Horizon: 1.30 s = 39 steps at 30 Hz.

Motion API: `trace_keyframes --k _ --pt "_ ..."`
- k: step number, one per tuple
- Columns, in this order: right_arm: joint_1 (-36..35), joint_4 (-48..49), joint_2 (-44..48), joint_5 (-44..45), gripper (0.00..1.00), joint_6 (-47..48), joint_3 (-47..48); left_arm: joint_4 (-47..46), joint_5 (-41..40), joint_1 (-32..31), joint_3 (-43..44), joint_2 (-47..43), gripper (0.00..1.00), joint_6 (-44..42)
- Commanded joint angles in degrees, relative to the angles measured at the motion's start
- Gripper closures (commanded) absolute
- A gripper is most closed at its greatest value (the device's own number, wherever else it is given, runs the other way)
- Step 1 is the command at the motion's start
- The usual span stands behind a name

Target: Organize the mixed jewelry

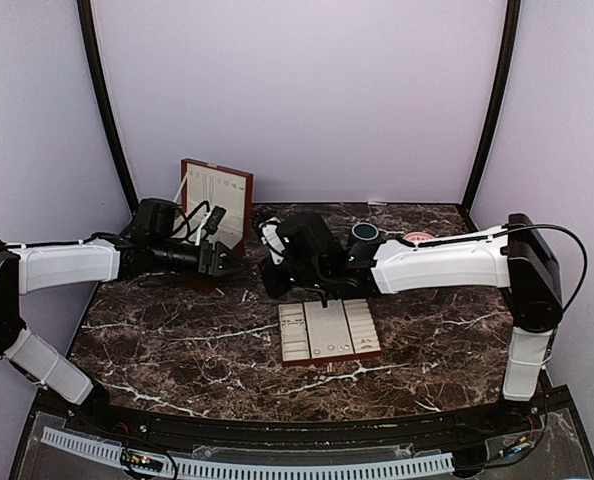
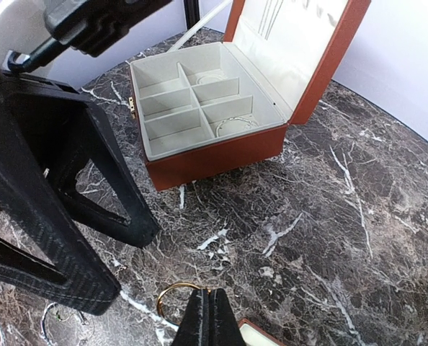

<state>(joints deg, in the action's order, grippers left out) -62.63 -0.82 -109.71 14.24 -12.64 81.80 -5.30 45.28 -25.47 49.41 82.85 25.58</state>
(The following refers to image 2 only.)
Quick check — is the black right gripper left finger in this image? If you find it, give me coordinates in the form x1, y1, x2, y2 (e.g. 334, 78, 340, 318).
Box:
171, 288, 210, 346

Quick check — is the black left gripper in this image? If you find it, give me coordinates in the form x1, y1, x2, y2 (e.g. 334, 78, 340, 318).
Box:
43, 0, 170, 58

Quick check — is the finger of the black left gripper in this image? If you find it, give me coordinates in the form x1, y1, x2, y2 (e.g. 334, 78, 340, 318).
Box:
4, 72, 160, 248
0, 73, 120, 316

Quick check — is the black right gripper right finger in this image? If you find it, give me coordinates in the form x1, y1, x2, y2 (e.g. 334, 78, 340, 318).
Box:
209, 288, 246, 346

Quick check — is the red jewelry tray insert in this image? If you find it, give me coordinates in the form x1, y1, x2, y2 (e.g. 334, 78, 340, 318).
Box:
238, 319, 285, 346

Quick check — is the gold hoop earring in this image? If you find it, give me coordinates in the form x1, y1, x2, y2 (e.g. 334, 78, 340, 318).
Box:
156, 282, 211, 327

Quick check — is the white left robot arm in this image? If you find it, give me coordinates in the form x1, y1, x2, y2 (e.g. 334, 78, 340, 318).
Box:
0, 1, 165, 316

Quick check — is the red open jewelry box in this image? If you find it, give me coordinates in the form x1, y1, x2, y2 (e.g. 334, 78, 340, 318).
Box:
130, 1, 370, 190

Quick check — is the left black frame post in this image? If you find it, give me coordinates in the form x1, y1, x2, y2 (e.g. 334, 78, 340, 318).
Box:
184, 0, 200, 29

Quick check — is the silver chain necklace on table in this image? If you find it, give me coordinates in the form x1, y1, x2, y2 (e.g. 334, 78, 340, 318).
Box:
39, 301, 92, 346

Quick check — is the silver bracelet in box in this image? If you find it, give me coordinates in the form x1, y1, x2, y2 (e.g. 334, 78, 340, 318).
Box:
213, 117, 260, 140

